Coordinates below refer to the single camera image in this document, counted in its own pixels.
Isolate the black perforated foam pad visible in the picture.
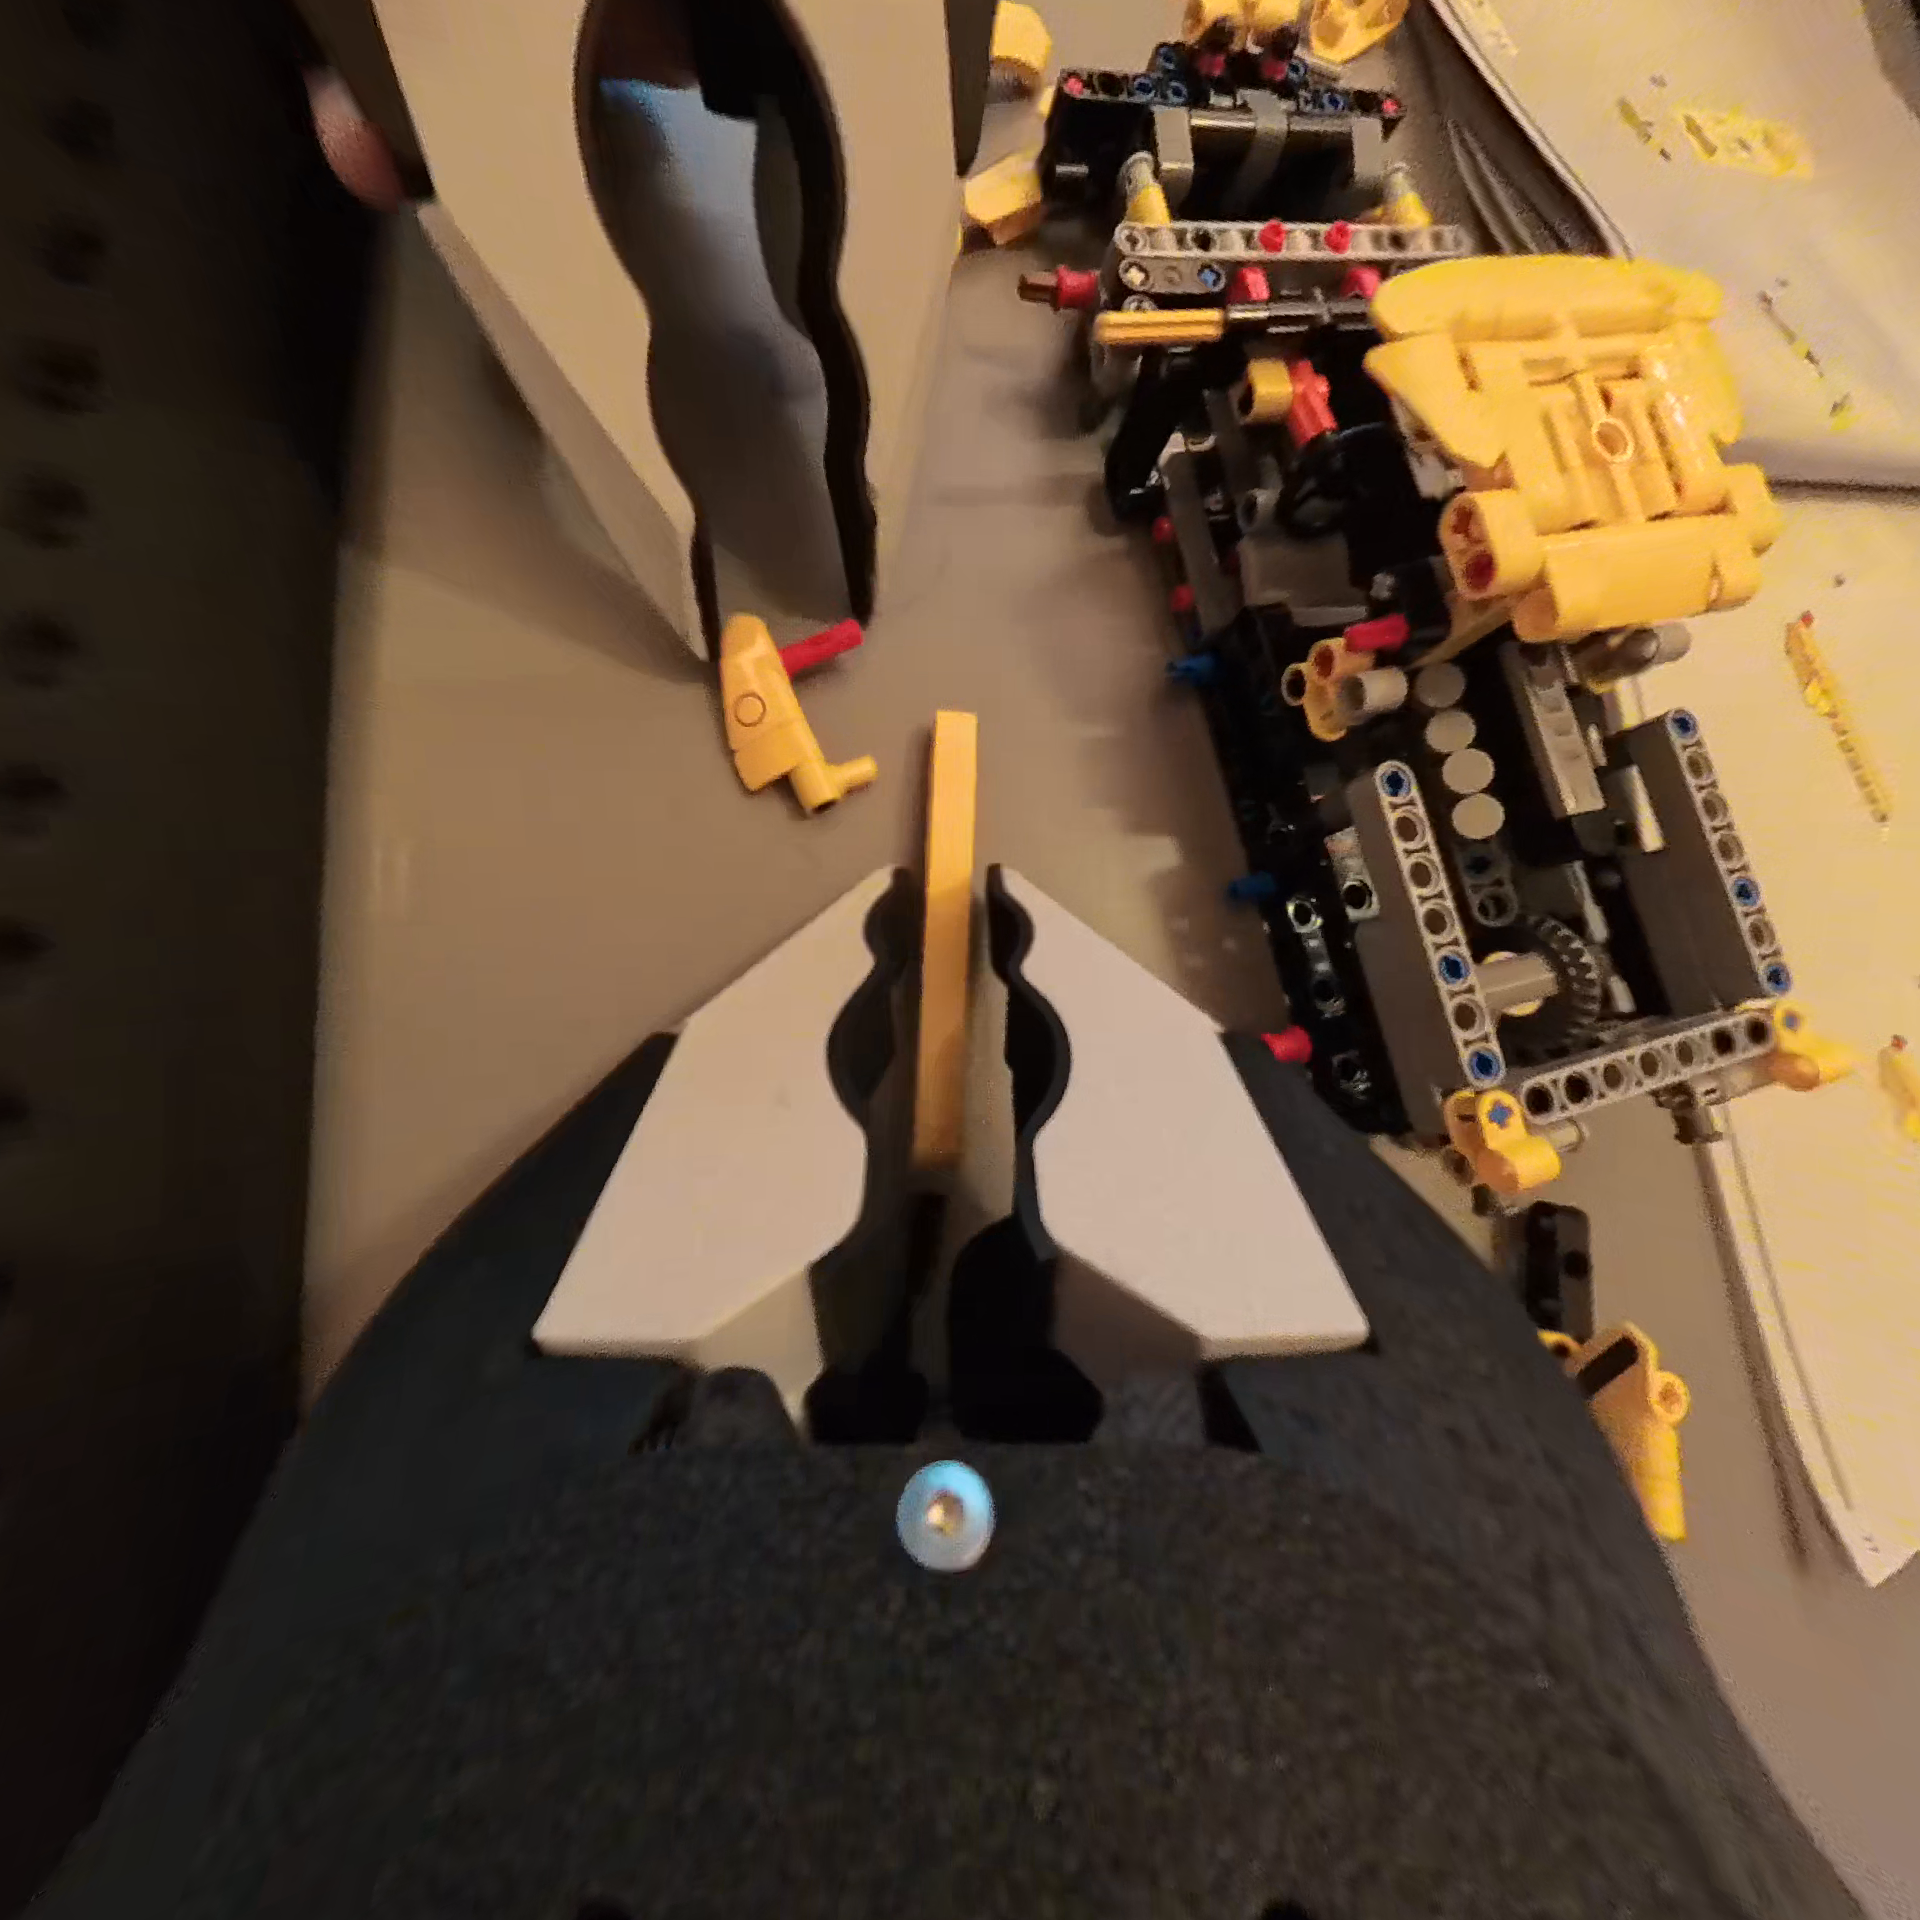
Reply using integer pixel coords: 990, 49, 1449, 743
0, 0, 383, 1878

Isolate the open instruction booklet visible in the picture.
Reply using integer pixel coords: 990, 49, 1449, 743
1415, 0, 1920, 1584

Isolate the small yellow curved panel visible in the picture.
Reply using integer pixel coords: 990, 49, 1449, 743
720, 614, 820, 793

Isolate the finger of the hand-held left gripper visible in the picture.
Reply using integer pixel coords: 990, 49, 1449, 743
696, 0, 977, 623
374, 0, 710, 665

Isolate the grey desk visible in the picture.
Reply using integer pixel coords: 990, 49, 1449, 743
299, 0, 1920, 1920

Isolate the yellow black brick subassembly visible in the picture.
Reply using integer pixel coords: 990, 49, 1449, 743
1521, 1199, 1693, 1543

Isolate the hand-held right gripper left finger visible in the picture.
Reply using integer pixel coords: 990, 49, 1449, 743
531, 866, 932, 1446

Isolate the partly built yellow toy car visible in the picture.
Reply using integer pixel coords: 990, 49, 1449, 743
1019, 0, 1870, 1202

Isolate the person's left hand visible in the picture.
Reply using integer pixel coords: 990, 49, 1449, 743
303, 65, 437, 210

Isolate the long yellow holed beam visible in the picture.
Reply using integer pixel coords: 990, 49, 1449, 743
904, 708, 982, 1197

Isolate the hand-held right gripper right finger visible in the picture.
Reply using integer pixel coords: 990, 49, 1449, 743
947, 862, 1369, 1446

